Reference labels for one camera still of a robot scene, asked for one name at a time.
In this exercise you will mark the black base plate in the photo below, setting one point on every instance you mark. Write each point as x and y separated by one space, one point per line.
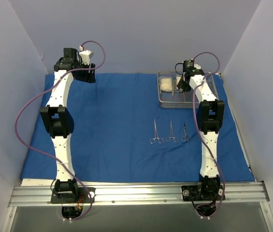
88 194
200 193

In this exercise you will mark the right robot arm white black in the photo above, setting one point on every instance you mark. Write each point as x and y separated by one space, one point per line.
208 113

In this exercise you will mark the right white gauze pack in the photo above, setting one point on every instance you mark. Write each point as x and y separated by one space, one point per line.
178 79

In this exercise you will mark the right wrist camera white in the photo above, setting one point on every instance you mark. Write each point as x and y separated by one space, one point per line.
197 66

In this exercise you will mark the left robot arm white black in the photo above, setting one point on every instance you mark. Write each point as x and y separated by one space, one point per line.
59 124

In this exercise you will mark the steel scalpel handle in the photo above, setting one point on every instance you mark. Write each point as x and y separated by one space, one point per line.
173 88

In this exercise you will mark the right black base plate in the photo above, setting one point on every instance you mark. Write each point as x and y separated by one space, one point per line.
200 193

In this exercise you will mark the metal mesh instrument tray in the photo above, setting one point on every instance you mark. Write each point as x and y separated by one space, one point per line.
170 101

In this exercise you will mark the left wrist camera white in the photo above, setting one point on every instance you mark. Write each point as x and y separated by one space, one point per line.
85 55

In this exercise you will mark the steel forceps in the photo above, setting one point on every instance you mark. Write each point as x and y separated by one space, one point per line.
156 138
186 137

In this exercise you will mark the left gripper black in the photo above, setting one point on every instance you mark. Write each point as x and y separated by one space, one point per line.
85 75

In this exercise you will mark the aluminium front rail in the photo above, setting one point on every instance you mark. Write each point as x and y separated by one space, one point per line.
37 192

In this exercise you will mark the white gauze pack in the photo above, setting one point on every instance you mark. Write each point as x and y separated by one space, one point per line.
165 84
178 79

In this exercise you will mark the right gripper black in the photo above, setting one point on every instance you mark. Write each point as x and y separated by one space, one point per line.
183 84

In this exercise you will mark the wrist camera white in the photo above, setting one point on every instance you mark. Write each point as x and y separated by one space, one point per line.
85 55
197 66

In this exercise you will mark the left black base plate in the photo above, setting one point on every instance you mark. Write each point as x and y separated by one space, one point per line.
88 194

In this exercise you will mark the blue surgical drape cloth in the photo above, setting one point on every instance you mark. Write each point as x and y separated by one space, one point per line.
113 125

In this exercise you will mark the left white gauze pack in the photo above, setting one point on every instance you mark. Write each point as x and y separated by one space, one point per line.
165 84

